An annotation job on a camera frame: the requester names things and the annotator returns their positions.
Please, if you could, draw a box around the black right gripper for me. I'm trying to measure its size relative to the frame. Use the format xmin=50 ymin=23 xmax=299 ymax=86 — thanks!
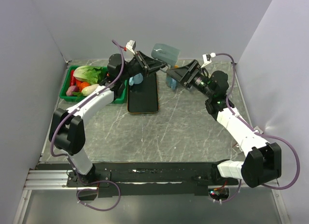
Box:
xmin=166 ymin=60 xmax=214 ymax=99

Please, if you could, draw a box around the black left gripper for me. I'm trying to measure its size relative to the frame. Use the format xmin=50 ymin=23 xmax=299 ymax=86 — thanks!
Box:
xmin=119 ymin=50 xmax=166 ymax=82

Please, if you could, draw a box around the blue butterfly mug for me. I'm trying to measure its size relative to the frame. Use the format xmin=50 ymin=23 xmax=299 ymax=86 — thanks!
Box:
xmin=166 ymin=75 xmax=178 ymax=90

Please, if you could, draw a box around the light blue faceted mug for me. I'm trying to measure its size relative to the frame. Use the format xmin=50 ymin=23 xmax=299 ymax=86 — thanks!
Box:
xmin=129 ymin=73 xmax=143 ymax=86

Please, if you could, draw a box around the dark grey faceted mug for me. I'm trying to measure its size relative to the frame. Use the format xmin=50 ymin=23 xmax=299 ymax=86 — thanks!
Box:
xmin=151 ymin=43 xmax=180 ymax=66

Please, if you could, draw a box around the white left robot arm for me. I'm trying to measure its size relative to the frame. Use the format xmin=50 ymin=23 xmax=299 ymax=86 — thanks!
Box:
xmin=49 ymin=51 xmax=166 ymax=186

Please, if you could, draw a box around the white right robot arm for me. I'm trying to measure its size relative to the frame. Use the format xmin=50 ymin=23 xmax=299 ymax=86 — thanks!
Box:
xmin=167 ymin=60 xmax=281 ymax=188

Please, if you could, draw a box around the black tray gold rim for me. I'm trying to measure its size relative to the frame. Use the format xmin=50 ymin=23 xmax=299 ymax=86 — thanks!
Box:
xmin=127 ymin=73 xmax=159 ymax=114

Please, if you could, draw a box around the green plastic bin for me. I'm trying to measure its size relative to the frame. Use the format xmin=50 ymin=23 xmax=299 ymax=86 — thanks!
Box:
xmin=59 ymin=66 xmax=128 ymax=104

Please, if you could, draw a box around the lettuce head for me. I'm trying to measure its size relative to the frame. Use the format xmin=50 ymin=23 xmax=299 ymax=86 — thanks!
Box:
xmin=73 ymin=66 xmax=103 ymax=85

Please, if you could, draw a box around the white radish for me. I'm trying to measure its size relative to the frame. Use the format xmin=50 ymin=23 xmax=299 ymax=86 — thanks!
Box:
xmin=81 ymin=84 xmax=99 ymax=97

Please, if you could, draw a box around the orange carrot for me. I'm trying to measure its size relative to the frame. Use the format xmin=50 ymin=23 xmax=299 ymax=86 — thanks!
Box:
xmin=75 ymin=80 xmax=90 ymax=91

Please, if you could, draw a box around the red chili pepper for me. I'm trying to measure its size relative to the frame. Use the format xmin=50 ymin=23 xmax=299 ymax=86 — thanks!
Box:
xmin=70 ymin=70 xmax=76 ymax=86

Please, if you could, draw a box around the purple onion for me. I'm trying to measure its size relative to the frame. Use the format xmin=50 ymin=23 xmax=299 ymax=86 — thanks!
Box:
xmin=66 ymin=85 xmax=79 ymax=97

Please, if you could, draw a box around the white paper tag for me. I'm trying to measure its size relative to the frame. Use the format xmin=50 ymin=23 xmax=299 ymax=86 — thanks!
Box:
xmin=253 ymin=126 xmax=264 ymax=134

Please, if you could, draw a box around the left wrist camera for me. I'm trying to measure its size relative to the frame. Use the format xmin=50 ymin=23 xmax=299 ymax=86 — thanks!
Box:
xmin=124 ymin=40 xmax=136 ymax=56

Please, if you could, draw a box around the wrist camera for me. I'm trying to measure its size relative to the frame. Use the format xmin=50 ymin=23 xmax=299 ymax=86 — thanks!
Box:
xmin=201 ymin=53 xmax=216 ymax=68
xmin=124 ymin=40 xmax=136 ymax=56

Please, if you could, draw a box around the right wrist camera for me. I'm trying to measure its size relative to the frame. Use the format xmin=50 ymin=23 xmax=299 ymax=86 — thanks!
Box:
xmin=201 ymin=53 xmax=216 ymax=68

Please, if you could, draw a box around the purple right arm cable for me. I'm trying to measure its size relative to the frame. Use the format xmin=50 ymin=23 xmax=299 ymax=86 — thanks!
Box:
xmin=214 ymin=52 xmax=301 ymax=190

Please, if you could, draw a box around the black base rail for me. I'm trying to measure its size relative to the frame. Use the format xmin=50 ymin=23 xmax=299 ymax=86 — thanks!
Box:
xmin=66 ymin=162 xmax=242 ymax=198

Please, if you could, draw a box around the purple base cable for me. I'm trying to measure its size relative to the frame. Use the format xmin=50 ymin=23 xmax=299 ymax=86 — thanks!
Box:
xmin=76 ymin=180 xmax=121 ymax=211

